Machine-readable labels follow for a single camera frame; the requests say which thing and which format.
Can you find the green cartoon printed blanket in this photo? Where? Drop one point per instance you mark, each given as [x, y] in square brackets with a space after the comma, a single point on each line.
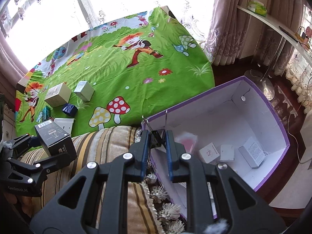
[109, 65]

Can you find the small silver box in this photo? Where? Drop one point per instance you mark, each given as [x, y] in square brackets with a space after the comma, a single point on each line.
[84, 90]

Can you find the mauve side curtain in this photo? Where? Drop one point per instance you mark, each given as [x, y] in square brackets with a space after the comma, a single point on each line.
[9, 63]

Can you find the metal shelf stand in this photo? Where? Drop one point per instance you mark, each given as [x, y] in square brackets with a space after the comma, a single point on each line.
[259, 84]

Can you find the pink packet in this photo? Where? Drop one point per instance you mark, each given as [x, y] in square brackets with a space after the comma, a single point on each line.
[189, 142]

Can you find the sheer lace curtain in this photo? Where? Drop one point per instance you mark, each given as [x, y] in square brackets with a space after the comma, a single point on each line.
[136, 2]

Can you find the small white text-printed box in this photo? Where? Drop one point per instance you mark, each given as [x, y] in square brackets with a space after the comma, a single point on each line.
[252, 151]

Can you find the green tissue pack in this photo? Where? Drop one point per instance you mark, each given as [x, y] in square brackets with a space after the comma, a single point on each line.
[257, 8]

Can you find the black remote control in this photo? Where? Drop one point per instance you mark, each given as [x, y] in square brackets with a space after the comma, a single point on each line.
[287, 33]

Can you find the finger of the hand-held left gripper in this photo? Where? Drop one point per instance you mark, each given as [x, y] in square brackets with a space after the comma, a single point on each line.
[41, 167]
[26, 143]

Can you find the cream cardboard box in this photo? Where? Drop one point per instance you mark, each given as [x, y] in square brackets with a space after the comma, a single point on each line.
[58, 95]

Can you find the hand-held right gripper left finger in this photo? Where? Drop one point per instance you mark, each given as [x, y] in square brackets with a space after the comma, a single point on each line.
[145, 156]

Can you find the black box with barcode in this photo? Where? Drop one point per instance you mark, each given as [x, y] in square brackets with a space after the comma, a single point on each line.
[56, 139]

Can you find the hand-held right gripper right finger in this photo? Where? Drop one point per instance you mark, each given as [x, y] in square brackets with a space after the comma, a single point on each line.
[169, 156]

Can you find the blue-green printed box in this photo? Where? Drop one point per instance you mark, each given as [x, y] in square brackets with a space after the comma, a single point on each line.
[44, 113]

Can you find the white socket panel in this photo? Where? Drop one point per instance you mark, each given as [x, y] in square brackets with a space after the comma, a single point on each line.
[63, 126]

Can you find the plain white box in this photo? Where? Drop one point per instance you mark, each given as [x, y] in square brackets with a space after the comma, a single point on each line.
[227, 152]

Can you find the white curved shelf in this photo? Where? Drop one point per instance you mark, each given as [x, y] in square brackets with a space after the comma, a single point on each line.
[273, 20]

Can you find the white box with emblem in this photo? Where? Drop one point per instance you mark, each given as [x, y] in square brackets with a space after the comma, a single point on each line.
[209, 153]

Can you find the mauve patterned curtain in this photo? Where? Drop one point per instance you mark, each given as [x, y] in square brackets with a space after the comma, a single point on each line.
[234, 29]

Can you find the striped beige cushion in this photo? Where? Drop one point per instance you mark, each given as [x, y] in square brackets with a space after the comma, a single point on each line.
[102, 146]

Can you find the purple cardboard box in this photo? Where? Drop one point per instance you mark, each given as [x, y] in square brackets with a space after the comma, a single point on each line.
[219, 117]

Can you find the black binder clip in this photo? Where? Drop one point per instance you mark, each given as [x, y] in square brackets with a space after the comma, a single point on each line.
[156, 140]

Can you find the dark blue box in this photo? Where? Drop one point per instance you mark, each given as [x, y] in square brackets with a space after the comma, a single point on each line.
[69, 109]

